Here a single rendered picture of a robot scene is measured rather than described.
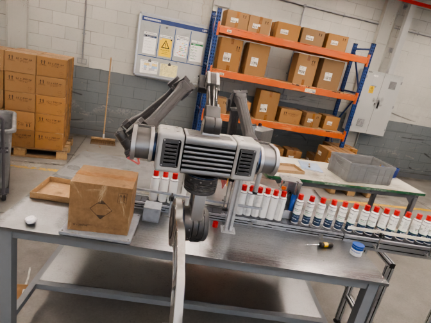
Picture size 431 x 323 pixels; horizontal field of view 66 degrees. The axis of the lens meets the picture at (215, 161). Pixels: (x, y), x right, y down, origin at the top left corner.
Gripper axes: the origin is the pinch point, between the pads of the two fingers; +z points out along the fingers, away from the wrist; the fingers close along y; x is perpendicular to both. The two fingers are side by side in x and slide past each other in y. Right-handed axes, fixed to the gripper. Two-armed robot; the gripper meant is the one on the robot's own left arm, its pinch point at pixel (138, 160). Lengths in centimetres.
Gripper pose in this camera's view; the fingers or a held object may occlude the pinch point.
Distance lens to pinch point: 195.2
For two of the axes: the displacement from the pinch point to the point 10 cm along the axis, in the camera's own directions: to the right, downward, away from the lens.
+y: -1.9, -3.2, 9.3
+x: -8.6, 5.1, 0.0
